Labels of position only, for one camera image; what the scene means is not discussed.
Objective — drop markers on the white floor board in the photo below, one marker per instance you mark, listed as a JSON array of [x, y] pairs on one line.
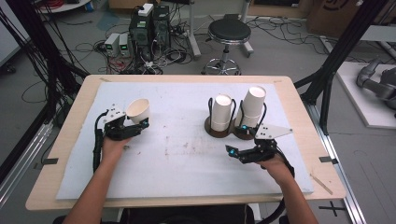
[[364, 105]]

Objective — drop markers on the tan tape strip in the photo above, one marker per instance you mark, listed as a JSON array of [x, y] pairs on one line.
[[322, 184]]

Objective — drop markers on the white table mat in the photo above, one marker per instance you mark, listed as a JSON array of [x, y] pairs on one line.
[[174, 168]]

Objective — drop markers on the black computer tower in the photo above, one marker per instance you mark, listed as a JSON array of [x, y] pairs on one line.
[[141, 34], [162, 26]]

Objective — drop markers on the white paper cup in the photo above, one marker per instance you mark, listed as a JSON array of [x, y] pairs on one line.
[[138, 110]]

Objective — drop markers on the person's right hand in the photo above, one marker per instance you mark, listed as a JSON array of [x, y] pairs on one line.
[[278, 169]]

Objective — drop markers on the tall stack of white cups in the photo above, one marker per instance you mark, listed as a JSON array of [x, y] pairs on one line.
[[252, 105]]

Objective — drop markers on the white round table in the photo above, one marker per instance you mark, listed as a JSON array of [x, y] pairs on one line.
[[67, 6]]

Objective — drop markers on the black tape cross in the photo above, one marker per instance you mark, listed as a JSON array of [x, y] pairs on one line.
[[333, 208]]

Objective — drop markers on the aluminium rail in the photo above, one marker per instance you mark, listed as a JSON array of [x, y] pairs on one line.
[[21, 163], [339, 174]]

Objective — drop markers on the person's left hand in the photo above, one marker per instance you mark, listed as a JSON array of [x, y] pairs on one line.
[[113, 151]]

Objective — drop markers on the white box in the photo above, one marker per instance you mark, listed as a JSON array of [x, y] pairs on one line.
[[145, 10]]

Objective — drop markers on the white desk leg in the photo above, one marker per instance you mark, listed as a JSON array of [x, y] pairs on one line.
[[247, 46], [193, 34]]

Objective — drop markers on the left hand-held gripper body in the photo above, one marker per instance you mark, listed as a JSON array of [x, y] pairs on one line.
[[120, 130]]

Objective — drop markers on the short stack of white cups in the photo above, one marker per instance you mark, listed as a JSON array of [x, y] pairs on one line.
[[221, 112]]

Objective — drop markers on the person's dark clothing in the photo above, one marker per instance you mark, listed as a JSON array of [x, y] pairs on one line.
[[186, 214]]

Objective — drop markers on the grey power supply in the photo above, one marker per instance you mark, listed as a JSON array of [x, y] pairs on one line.
[[112, 43], [124, 45]]

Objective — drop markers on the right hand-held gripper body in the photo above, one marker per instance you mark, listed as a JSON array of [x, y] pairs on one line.
[[260, 152]]

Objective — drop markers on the black frame post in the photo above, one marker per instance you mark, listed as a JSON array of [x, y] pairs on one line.
[[40, 40], [348, 40]]

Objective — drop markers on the cardboard box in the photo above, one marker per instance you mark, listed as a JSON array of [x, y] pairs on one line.
[[336, 15]]

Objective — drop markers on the black tape strip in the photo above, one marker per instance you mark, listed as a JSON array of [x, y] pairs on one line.
[[49, 161], [328, 160]]

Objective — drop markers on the black round stool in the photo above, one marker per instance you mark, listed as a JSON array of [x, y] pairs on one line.
[[229, 30]]

